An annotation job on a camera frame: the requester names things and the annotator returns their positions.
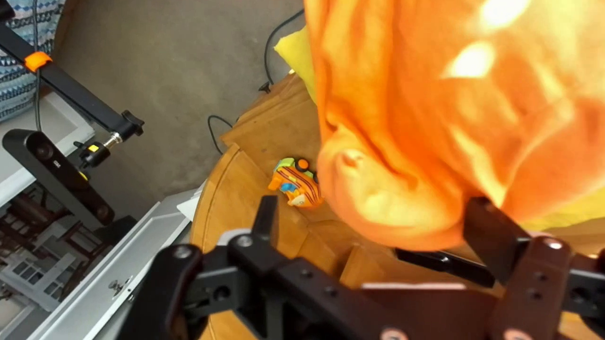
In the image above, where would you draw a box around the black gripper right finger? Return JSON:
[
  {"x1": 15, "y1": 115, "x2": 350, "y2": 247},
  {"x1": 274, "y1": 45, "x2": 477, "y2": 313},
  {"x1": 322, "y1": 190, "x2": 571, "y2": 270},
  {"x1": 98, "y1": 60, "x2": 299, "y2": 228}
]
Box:
[{"x1": 461, "y1": 196, "x2": 605, "y2": 340}]

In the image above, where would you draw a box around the yellow cloth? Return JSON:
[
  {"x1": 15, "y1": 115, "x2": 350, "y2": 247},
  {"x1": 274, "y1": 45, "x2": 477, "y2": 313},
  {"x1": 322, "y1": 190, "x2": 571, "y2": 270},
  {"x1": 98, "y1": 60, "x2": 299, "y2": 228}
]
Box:
[{"x1": 272, "y1": 26, "x2": 605, "y2": 236}]

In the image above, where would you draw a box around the black floor cable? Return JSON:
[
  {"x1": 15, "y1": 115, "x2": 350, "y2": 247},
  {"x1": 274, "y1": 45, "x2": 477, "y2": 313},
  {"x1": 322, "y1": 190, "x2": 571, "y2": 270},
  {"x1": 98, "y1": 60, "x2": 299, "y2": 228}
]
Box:
[
  {"x1": 263, "y1": 7, "x2": 308, "y2": 94},
  {"x1": 206, "y1": 113, "x2": 240, "y2": 156}
]

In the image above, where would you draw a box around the orange cloth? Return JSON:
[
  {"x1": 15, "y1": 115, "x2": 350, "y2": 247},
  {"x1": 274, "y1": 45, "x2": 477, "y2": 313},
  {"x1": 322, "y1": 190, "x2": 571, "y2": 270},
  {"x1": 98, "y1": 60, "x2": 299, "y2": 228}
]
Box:
[{"x1": 303, "y1": 0, "x2": 605, "y2": 253}]

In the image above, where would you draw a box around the black stereo camera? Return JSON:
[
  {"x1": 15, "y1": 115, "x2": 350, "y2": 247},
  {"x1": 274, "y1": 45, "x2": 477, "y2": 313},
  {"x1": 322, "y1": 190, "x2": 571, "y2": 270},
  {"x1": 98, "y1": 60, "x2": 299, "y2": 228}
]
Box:
[{"x1": 0, "y1": 128, "x2": 117, "y2": 230}]

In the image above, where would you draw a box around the small orange toy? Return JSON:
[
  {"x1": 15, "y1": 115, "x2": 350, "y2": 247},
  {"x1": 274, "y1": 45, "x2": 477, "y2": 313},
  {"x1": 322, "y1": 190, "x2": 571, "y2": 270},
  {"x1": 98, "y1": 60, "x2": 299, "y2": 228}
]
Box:
[{"x1": 267, "y1": 155, "x2": 325, "y2": 209}]

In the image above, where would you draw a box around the grey metal rail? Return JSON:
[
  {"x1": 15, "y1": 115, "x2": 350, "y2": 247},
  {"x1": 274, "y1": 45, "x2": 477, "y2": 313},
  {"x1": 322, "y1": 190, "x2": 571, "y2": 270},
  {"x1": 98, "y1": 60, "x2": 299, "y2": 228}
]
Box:
[{"x1": 27, "y1": 187, "x2": 204, "y2": 340}]

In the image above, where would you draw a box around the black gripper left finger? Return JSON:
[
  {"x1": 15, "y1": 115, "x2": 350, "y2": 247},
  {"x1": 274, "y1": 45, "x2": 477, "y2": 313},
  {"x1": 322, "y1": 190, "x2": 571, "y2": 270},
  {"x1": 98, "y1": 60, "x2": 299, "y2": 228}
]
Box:
[{"x1": 117, "y1": 194, "x2": 280, "y2": 340}]

